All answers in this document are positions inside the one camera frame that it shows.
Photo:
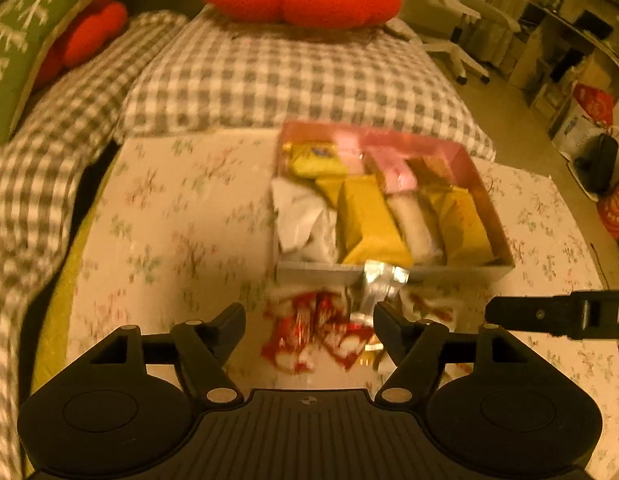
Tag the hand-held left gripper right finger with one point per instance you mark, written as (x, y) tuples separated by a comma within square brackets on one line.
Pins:
[(385, 317)]

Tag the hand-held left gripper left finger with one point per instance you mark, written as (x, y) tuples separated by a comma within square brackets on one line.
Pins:
[(233, 319)]

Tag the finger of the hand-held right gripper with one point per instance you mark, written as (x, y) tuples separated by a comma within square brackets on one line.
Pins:
[(529, 314)]

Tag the silver clear snack packet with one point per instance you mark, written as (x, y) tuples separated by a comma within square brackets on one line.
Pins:
[(379, 285)]

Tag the red and white candy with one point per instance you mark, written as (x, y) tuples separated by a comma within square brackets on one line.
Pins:
[(429, 310), (344, 335), (294, 330)]

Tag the pink cardboard box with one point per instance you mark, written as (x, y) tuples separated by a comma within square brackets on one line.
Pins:
[(309, 272)]

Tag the long white roll packet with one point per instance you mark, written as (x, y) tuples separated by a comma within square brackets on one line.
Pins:
[(414, 227)]

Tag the large yellow snack packet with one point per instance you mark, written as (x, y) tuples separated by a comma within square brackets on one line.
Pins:
[(369, 220)]

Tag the yellow snack packet orange print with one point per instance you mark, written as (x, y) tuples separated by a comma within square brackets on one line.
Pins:
[(464, 225)]

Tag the white snack wrapper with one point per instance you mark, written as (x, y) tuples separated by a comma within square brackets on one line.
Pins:
[(299, 215)]

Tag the pink snack packet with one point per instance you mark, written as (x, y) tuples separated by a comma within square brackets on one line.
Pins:
[(392, 170)]

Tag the small yellow packet dark label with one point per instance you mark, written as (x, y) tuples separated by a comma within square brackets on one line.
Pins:
[(312, 157)]

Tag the floral tablecloth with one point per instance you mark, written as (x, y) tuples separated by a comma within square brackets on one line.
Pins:
[(179, 240)]

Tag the black bag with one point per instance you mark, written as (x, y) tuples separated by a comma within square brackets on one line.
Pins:
[(602, 160)]

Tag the white bag red print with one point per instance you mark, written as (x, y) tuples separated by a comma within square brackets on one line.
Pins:
[(587, 115)]

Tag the grey checked sofa cover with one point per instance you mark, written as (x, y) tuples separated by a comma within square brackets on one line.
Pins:
[(49, 160)]

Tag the checkered bed pillow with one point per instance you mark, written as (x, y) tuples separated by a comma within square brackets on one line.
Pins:
[(289, 75)]

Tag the wooden desk shelf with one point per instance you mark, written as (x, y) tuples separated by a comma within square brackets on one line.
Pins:
[(574, 25)]

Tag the white office chair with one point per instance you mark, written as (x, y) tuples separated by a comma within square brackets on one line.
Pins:
[(469, 15)]

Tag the small red cushion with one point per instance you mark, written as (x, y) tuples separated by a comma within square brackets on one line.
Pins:
[(84, 35)]

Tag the green embroidered cushion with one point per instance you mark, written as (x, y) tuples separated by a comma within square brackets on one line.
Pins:
[(19, 45)]

